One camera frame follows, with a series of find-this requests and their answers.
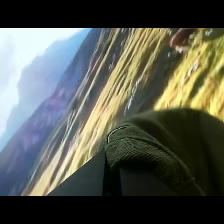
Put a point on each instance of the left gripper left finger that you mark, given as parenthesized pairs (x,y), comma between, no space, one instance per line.
(89,180)

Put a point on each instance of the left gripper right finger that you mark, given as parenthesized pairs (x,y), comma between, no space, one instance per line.
(140,185)

